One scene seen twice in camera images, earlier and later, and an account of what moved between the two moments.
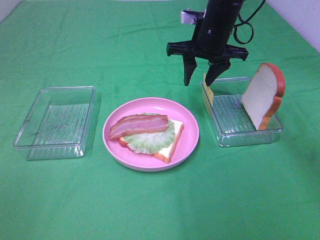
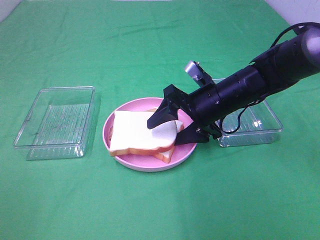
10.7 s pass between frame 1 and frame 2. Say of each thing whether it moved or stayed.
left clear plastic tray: stayed
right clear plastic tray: stayed
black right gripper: moved
